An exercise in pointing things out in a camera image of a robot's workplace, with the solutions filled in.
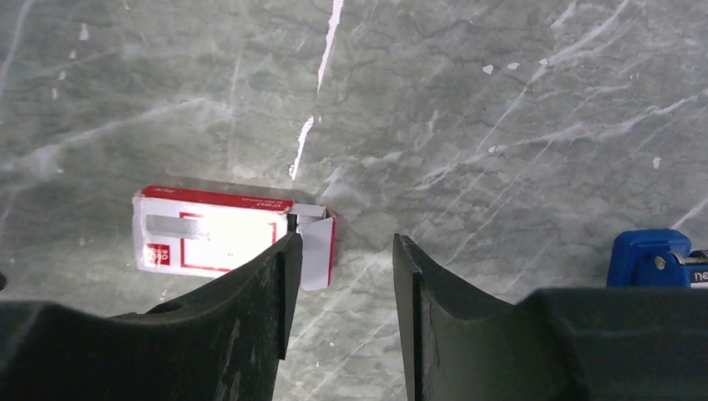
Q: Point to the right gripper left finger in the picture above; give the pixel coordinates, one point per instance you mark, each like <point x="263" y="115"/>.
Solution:
<point x="222" y="341"/>

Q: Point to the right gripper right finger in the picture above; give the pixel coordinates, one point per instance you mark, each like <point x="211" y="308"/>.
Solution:
<point x="461" y="343"/>

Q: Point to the red white staple box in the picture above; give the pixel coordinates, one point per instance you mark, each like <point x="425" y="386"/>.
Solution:
<point x="241" y="228"/>

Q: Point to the silver staple strip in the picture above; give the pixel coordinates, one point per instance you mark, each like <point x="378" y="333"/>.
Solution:
<point x="176" y="227"/>

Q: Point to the blue black stapler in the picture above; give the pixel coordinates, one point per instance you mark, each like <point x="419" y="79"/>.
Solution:
<point x="656" y="258"/>

